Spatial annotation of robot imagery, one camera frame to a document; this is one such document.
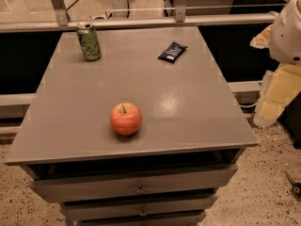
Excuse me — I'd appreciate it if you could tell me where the black tool on floor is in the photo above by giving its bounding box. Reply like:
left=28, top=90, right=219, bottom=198
left=285, top=172, right=301, bottom=197

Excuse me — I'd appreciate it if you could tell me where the red apple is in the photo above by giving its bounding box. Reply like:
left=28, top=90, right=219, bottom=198
left=110, top=103, right=142, bottom=136

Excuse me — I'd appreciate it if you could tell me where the middle grey drawer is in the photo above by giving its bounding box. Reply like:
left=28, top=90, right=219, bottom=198
left=61, top=194, right=217, bottom=220

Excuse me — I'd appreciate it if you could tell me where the grey drawer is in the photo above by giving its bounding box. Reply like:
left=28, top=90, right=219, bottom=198
left=61, top=194, right=217, bottom=220
left=79, top=211, right=206, bottom=226
left=30, top=164, right=238, bottom=202

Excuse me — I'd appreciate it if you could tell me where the green soda can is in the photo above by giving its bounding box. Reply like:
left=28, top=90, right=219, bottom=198
left=76, top=23, right=102, bottom=61

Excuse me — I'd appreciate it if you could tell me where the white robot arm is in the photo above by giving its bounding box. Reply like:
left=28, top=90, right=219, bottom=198
left=250, top=0, right=301, bottom=128

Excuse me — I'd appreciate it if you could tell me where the grey drawer cabinet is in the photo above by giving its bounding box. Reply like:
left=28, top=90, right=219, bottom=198
left=6, top=27, right=257, bottom=226

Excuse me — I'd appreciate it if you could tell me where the metal railing frame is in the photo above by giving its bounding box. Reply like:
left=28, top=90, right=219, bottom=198
left=0, top=0, right=290, bottom=33

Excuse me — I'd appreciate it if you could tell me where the top grey drawer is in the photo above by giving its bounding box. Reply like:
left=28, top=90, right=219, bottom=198
left=30, top=164, right=238, bottom=202

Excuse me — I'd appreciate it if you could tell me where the bottom grey drawer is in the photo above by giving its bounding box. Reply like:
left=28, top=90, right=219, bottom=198
left=79, top=211, right=206, bottom=226

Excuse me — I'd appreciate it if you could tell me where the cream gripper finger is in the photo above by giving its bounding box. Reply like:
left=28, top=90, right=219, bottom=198
left=249, top=25, right=272, bottom=49
left=253, top=63, right=301, bottom=128

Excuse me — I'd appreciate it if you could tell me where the dark blue snack packet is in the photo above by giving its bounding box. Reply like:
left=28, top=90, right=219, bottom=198
left=158, top=41, right=187, bottom=63

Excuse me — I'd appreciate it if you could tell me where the white cable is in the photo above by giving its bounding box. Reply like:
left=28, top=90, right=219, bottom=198
left=238, top=101, right=259, bottom=109

